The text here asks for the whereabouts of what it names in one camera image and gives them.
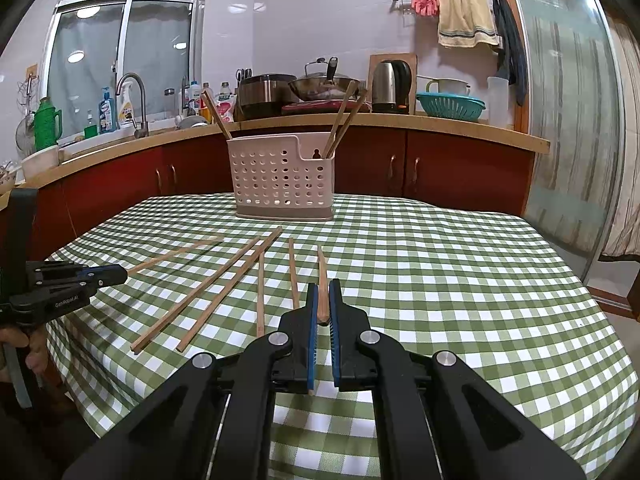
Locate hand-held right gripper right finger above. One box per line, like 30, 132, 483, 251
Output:
327, 278, 588, 480

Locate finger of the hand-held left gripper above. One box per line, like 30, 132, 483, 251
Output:
32, 267, 128, 295
26, 261, 121, 277

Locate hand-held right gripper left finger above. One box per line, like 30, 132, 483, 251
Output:
62, 282, 321, 480

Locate wooden chopstick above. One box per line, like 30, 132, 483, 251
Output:
287, 238, 302, 312
307, 245, 331, 397
200, 91, 230, 141
131, 226, 284, 355
206, 90, 234, 139
256, 251, 267, 339
322, 79, 360, 158
176, 242, 268, 352
125, 235, 228, 276
329, 88, 370, 157

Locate pink perforated utensil basket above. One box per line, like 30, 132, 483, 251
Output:
226, 132, 335, 222

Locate person's left hand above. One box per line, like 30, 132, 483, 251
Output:
0, 327, 51, 381

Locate white plastic basin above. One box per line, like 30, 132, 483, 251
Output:
20, 144, 61, 183

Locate green thermos jug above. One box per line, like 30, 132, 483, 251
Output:
32, 96, 63, 153

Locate steel sink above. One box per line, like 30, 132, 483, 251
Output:
60, 127, 181, 158

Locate green checked tablecloth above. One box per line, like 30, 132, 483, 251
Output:
45, 192, 618, 480

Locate blue label detergent bottle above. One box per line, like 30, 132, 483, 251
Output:
98, 86, 117, 134

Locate white spray bottle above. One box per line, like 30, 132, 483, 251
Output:
117, 82, 136, 129

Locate kitchen window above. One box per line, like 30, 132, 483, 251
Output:
45, 0, 211, 126

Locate tall steel faucet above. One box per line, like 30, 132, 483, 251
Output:
116, 73, 149, 139

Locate small steel faucet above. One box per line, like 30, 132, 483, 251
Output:
179, 77, 198, 118

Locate red-brown kitchen cabinets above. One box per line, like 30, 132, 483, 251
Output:
0, 127, 536, 271

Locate red induction cooker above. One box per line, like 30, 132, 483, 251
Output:
281, 100, 373, 117

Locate wooden kitchen countertop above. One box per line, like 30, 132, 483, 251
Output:
0, 112, 551, 196

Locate dark rice cooker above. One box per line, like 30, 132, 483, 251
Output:
235, 74, 297, 122

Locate steel wok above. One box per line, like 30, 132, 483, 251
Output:
287, 75, 362, 103

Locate steel electric kettle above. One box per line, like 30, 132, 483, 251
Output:
371, 60, 413, 116

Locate teal plastic colander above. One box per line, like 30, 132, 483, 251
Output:
416, 91, 487, 122

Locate wok lid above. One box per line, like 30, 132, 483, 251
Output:
305, 58, 333, 81

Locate white enamel pot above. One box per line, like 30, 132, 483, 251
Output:
425, 77, 472, 97

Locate white plastic jug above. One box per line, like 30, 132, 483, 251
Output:
486, 76, 516, 128

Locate sliding glass door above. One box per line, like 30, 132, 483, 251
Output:
492, 0, 621, 271

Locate striped curtain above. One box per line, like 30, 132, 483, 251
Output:
597, 15, 640, 261

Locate dark hanging cloth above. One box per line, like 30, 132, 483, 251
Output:
491, 0, 528, 107

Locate beige towel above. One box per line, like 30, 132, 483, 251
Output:
436, 0, 501, 50

